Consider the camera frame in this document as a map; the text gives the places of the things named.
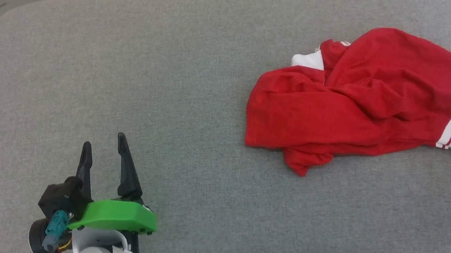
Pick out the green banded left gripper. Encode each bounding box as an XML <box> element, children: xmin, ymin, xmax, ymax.
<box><xmin>14</xmin><ymin>129</ymin><xmax>163</xmax><ymax>253</ymax></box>

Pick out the red basketball jersey number 23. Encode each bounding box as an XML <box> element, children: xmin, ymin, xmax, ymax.
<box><xmin>230</xmin><ymin>16</ymin><xmax>451</xmax><ymax>203</ymax></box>

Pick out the grey fabric sofa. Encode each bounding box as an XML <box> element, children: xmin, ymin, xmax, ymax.
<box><xmin>0</xmin><ymin>0</ymin><xmax>451</xmax><ymax>253</ymax></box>

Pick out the teal cable connector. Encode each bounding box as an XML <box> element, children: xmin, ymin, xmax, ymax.
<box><xmin>37</xmin><ymin>209</ymin><xmax>74</xmax><ymax>252</ymax></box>

